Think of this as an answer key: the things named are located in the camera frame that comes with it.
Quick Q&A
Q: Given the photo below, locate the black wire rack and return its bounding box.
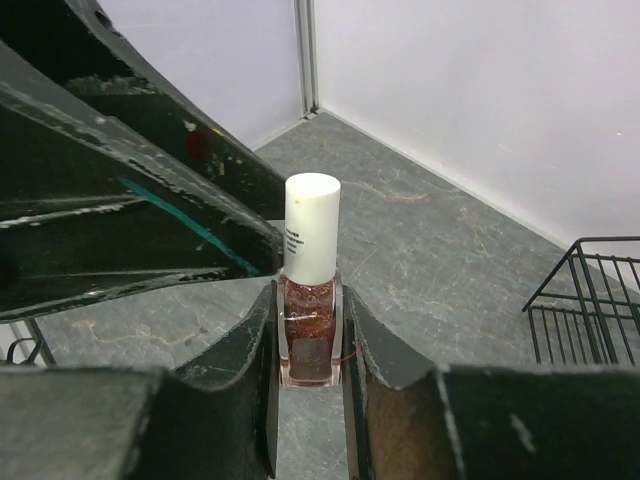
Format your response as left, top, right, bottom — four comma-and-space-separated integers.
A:
522, 235, 639, 367

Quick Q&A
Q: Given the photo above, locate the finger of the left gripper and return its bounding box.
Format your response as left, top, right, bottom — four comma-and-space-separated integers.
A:
1, 46, 284, 320
1, 0, 285, 220

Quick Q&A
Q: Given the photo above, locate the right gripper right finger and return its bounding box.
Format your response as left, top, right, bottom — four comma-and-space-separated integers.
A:
342, 288, 639, 479

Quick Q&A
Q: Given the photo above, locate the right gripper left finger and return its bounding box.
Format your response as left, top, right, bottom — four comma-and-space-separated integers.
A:
1, 284, 278, 479

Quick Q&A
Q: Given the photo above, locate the glitter red nail polish bottle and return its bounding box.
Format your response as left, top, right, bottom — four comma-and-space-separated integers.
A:
276, 273, 344, 387

